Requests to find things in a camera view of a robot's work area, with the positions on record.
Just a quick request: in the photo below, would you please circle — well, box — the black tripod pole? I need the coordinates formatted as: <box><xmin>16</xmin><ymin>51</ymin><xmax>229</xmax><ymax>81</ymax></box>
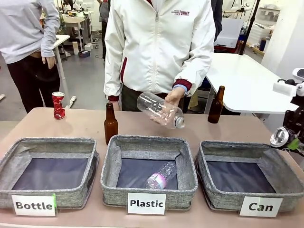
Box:
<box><xmin>238</xmin><ymin>0</ymin><xmax>261</xmax><ymax>56</ymax></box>

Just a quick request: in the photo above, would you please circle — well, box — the large white table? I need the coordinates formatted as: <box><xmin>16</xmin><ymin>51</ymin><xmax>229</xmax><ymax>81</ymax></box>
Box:
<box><xmin>204</xmin><ymin>52</ymin><xmax>300</xmax><ymax>115</ymax></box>

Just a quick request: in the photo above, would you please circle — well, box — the person's right forearm white sleeve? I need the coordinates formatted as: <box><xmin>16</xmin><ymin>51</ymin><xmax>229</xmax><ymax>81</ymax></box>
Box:
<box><xmin>103</xmin><ymin>35</ymin><xmax>124</xmax><ymax>102</ymax></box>

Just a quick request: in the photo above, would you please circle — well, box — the small plastic bottle pink label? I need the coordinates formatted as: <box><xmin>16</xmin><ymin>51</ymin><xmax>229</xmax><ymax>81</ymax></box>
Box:
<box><xmin>145</xmin><ymin>161</ymin><xmax>177</xmax><ymax>190</ymax></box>

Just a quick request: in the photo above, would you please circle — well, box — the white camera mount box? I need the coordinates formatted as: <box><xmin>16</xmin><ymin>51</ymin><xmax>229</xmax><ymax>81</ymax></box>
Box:
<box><xmin>272</xmin><ymin>79</ymin><xmax>299</xmax><ymax>97</ymax></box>

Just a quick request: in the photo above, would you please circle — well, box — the white desk with metal leg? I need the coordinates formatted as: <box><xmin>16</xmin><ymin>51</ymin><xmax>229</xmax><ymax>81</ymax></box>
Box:
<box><xmin>54</xmin><ymin>34</ymin><xmax>77</xmax><ymax>109</ymax></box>

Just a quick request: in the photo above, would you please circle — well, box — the bystander in gray shirt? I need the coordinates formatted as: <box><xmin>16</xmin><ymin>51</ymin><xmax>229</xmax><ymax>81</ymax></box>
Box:
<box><xmin>0</xmin><ymin>0</ymin><xmax>61</xmax><ymax>114</ymax></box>

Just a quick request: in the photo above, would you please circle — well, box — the person's left forearm white sleeve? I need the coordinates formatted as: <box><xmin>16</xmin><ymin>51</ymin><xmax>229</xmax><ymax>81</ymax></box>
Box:
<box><xmin>172</xmin><ymin>45</ymin><xmax>216</xmax><ymax>96</ymax></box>

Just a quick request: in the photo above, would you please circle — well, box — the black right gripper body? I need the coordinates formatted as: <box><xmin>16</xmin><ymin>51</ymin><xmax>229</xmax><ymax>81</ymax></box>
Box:
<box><xmin>282</xmin><ymin>108</ymin><xmax>304</xmax><ymax>136</ymax></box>

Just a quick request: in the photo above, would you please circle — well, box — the silver metal can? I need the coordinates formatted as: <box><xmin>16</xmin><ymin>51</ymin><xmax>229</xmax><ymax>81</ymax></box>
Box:
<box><xmin>270</xmin><ymin>126</ymin><xmax>290</xmax><ymax>149</ymax></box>

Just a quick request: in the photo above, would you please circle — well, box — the gray fabric basket Can label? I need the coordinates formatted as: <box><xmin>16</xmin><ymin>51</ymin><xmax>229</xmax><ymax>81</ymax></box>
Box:
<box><xmin>196</xmin><ymin>140</ymin><xmax>304</xmax><ymax>212</ymax></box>

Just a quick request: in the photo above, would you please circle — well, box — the gray fabric basket Plastic label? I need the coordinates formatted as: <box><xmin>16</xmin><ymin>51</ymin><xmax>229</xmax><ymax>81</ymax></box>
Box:
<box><xmin>100</xmin><ymin>134</ymin><xmax>199</xmax><ymax>211</ymax></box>

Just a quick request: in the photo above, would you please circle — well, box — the person's left hand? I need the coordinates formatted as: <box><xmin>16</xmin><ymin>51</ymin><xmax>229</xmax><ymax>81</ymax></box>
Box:
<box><xmin>152</xmin><ymin>86</ymin><xmax>186</xmax><ymax>126</ymax></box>

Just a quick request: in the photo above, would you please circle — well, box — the background person in dark clothes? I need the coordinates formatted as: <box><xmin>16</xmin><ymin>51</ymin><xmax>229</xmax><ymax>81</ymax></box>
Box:
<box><xmin>98</xmin><ymin>0</ymin><xmax>110</xmax><ymax>61</ymax></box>

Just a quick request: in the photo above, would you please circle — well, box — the large clear plastic bottle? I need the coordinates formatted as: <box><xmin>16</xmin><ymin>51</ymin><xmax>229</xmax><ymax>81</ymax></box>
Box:
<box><xmin>137</xmin><ymin>91</ymin><xmax>186</xmax><ymax>130</ymax></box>

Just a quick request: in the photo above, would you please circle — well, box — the bystander's left hand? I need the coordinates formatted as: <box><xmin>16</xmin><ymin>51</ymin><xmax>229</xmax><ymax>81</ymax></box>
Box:
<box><xmin>42</xmin><ymin>56</ymin><xmax>57</xmax><ymax>70</ymax></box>

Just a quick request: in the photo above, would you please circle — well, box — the person in white jacket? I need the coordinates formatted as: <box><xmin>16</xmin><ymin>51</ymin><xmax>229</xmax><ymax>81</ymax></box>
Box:
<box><xmin>103</xmin><ymin>0</ymin><xmax>216</xmax><ymax>112</ymax></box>

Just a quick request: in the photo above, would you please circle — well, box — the crushed red soda can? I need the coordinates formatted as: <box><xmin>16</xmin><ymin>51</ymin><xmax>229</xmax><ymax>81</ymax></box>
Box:
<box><xmin>51</xmin><ymin>91</ymin><xmax>66</xmax><ymax>120</ymax></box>

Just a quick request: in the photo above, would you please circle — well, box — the white background workbench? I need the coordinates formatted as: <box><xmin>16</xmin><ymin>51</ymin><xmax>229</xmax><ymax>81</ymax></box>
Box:
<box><xmin>61</xmin><ymin>13</ymin><xmax>89</xmax><ymax>51</ymax></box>

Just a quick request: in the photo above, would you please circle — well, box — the white sign reading Plastic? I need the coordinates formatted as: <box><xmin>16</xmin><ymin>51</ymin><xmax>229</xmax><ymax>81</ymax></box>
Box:
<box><xmin>127</xmin><ymin>192</ymin><xmax>167</xmax><ymax>215</ymax></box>

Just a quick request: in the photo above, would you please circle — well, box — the white sign reading Can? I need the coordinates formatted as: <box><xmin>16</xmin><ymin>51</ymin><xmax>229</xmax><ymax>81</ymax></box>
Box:
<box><xmin>239</xmin><ymin>196</ymin><xmax>284</xmax><ymax>218</ymax></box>

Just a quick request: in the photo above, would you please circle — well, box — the white sign reading Bottle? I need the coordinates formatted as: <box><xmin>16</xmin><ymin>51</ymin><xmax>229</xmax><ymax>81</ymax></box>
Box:
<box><xmin>11</xmin><ymin>193</ymin><xmax>58</xmax><ymax>217</ymax></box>

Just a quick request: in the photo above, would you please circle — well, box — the gray fabric basket Bottle label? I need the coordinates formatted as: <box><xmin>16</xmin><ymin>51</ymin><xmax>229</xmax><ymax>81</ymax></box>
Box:
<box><xmin>0</xmin><ymin>137</ymin><xmax>100</xmax><ymax>210</ymax></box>

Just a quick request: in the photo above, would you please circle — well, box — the brown glass beer bottle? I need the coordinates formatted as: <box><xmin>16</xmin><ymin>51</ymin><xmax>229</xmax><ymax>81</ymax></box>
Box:
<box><xmin>207</xmin><ymin>85</ymin><xmax>226</xmax><ymax>124</ymax></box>
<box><xmin>104</xmin><ymin>102</ymin><xmax>119</xmax><ymax>145</ymax></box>

